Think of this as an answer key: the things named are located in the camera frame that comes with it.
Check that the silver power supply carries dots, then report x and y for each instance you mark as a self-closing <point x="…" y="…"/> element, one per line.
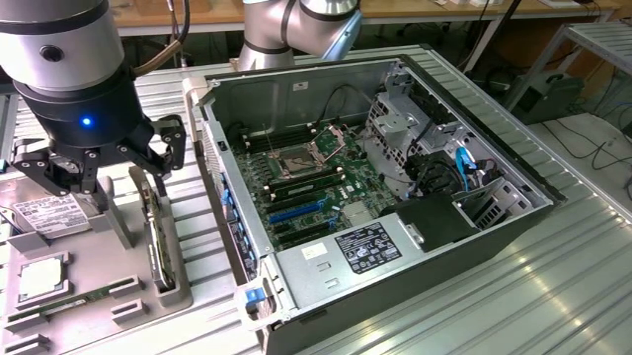
<point x="316" y="281"/>

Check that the blue case latch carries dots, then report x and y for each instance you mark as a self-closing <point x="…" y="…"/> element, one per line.
<point x="253" y="297"/>

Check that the metal slat shelf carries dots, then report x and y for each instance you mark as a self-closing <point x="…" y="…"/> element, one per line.
<point x="603" y="40"/>

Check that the blue expansion slot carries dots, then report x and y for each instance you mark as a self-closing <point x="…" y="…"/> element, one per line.
<point x="296" y="215"/>

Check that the silver chipset heatsink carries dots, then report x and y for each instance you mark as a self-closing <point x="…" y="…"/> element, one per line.
<point x="359" y="215"/>

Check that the black expansion slot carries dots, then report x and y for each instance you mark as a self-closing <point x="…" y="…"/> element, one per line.
<point x="304" y="228"/>
<point x="292" y="208"/>

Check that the installed green RAM stick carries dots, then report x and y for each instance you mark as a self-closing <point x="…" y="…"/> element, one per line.
<point x="307" y="188"/>

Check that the green motherboard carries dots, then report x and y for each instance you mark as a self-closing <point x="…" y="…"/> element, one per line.
<point x="351" y="177"/>

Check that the silver CPU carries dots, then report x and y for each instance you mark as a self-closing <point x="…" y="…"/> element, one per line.
<point x="42" y="277"/>

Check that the black box device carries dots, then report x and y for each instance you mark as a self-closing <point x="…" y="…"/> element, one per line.
<point x="554" y="96"/>

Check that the metal socket cover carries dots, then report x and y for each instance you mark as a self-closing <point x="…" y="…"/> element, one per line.
<point x="335" y="129"/>

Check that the CPU socket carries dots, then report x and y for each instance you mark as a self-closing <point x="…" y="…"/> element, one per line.
<point x="296" y="162"/>

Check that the silver hard disk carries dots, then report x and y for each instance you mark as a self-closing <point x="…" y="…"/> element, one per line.
<point x="45" y="218"/>

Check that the green graphics card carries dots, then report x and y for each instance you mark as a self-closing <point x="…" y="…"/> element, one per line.
<point x="161" y="240"/>

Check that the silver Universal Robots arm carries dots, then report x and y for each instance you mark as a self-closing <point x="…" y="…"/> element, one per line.
<point x="65" y="37"/>

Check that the loose green RAM stick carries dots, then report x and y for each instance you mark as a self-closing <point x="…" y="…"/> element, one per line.
<point x="74" y="301"/>

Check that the wooden desk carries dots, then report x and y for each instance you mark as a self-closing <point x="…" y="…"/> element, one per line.
<point x="149" y="22"/>

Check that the black plastic shroud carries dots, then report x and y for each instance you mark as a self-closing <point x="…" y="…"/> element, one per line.
<point x="435" y="222"/>

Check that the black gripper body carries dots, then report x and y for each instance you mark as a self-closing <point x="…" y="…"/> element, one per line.
<point x="85" y="111"/>

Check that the black RAM slot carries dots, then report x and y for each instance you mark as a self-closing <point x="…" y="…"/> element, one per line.
<point x="277" y="134"/>
<point x="277" y="145"/>

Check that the silver drive cage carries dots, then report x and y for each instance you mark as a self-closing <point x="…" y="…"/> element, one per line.
<point x="391" y="155"/>

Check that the thin locking lever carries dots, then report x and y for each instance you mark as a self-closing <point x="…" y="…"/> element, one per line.
<point x="271" y="140"/>

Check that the silver disk bay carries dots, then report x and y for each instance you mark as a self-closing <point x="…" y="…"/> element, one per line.
<point x="494" y="211"/>

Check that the grey parts rack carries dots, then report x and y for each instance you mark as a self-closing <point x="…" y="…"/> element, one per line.
<point x="124" y="266"/>

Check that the open black PC case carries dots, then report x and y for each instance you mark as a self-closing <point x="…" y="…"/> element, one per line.
<point x="494" y="259"/>

